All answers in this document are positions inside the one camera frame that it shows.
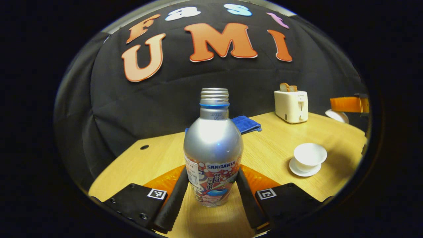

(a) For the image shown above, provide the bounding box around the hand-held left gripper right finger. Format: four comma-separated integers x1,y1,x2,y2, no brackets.
236,164,323,234

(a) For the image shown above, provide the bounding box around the blue cloth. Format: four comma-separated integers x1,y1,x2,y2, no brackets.
185,115,262,135

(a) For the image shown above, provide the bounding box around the black backdrop cloth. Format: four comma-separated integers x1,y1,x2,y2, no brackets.
54,0,369,192

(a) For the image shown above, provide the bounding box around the white saucer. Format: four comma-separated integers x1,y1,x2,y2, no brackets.
289,157,322,177

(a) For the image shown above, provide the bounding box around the white toaster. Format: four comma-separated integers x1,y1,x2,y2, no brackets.
274,90,309,124

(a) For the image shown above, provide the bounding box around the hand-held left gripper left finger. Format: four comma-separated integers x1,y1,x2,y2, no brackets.
103,165,189,232

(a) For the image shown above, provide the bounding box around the silver water bottle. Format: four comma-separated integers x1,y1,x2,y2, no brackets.
183,88,244,208

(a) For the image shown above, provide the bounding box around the white teacup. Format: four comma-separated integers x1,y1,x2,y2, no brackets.
293,142,328,172

